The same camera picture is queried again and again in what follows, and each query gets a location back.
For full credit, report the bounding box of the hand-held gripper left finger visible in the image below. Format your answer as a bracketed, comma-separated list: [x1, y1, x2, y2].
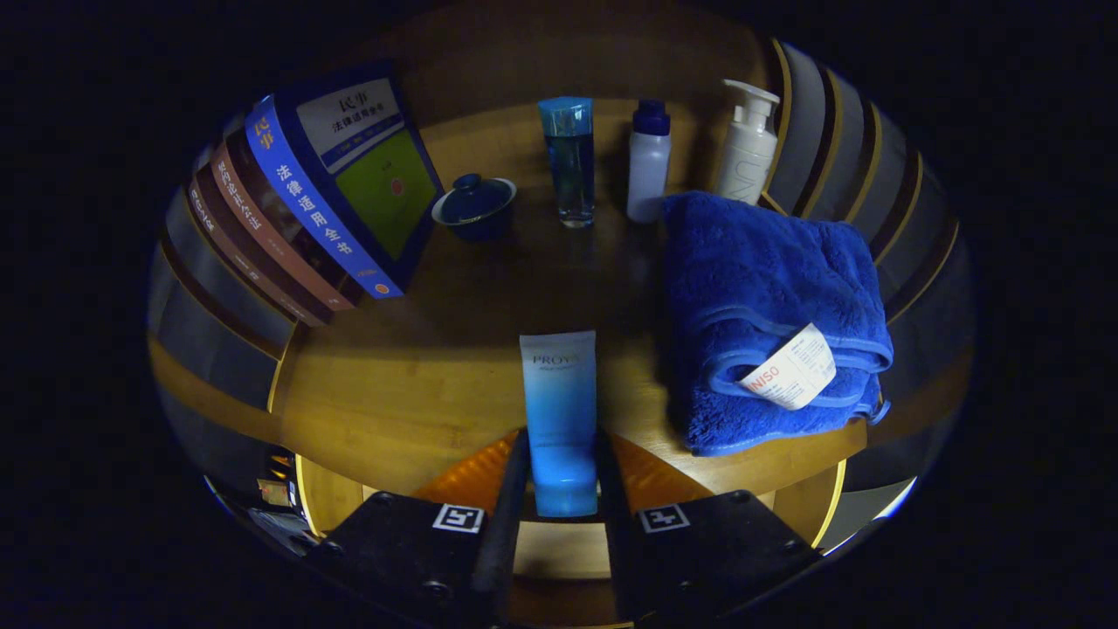
[306, 428, 531, 626]

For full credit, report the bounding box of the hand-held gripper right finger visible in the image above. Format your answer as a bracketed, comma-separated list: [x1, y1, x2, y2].
[596, 430, 826, 623]

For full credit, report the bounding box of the light blue cosmetic tube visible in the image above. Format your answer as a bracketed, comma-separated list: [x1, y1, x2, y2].
[520, 330, 600, 518]

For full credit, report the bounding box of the wooden countertop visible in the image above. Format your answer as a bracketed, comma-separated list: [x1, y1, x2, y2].
[271, 98, 874, 525]

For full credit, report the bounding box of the wooden cabinet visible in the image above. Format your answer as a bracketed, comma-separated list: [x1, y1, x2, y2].
[147, 0, 975, 560]

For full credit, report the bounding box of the folded blue towel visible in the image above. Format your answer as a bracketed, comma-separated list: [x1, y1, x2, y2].
[661, 190, 894, 458]

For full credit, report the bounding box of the dark brown book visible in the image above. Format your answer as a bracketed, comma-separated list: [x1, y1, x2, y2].
[188, 166, 333, 327]

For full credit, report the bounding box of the dark blue lidded teacup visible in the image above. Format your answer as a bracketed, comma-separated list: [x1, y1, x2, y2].
[431, 173, 518, 244]

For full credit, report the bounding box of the reddish brown book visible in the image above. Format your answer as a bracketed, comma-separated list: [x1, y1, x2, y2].
[210, 140, 363, 313]

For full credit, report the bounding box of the thick blue book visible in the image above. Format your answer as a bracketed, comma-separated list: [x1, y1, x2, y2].
[245, 66, 445, 300]

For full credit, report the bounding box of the white bottle with blue cap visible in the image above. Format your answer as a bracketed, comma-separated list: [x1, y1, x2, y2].
[626, 99, 673, 225]

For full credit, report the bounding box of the white pump bottle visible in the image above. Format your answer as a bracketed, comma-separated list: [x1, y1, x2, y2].
[716, 79, 781, 206]

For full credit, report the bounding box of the clear blue tall bottle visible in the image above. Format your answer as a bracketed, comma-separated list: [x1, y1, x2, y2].
[537, 96, 597, 230]

